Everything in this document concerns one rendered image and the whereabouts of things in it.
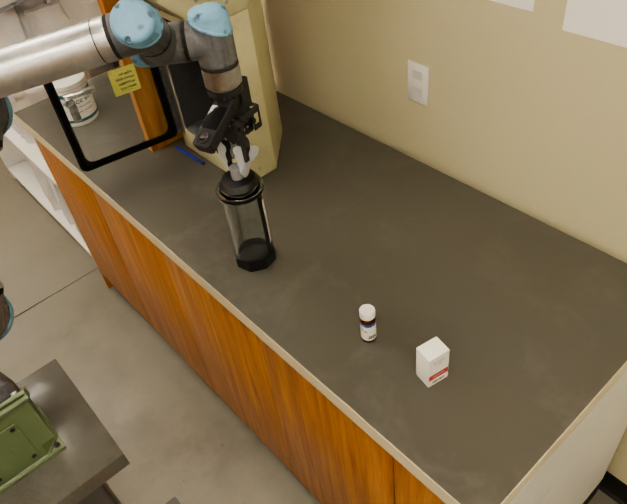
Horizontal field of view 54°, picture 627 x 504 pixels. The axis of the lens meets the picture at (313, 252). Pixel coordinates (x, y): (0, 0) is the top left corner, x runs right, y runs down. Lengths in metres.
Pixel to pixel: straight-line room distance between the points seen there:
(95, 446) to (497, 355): 0.81
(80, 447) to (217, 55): 0.79
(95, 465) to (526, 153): 1.17
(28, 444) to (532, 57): 1.28
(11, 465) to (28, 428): 0.08
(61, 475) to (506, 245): 1.08
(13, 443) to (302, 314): 0.62
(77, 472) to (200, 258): 0.58
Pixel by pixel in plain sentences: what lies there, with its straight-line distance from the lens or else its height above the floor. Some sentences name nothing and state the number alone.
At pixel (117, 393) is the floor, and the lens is 2.61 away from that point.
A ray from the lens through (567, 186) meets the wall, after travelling 1.57.
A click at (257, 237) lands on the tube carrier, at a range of 1.44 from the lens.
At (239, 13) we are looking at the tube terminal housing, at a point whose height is 1.41.
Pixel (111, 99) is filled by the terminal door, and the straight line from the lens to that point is 1.85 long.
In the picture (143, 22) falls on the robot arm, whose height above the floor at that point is 1.60.
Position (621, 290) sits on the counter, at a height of 0.94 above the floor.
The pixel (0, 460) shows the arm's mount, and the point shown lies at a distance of 1.29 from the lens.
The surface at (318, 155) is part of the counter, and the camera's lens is 1.85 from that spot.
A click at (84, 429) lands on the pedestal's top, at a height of 0.94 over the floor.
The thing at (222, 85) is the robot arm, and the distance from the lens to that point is 1.24.
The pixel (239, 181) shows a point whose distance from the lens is 1.37.
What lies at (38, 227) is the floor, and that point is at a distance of 3.56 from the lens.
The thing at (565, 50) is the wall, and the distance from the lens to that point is 1.43.
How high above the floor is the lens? 1.99
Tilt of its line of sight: 43 degrees down
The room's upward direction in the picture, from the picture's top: 8 degrees counter-clockwise
